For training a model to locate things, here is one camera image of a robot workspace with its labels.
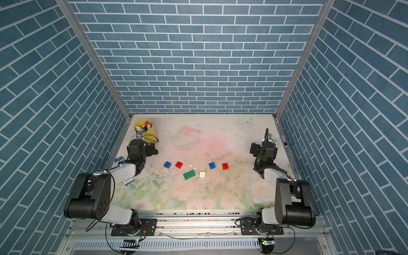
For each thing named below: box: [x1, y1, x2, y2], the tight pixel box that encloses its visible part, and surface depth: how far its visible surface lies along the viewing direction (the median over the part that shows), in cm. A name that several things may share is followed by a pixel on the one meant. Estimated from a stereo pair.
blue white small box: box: [114, 156, 124, 164], surface depth 98 cm
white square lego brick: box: [199, 171, 206, 178], surface depth 91 cm
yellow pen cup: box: [133, 119, 157, 144], surface depth 98 cm
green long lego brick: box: [182, 170, 197, 181], surface depth 92 cm
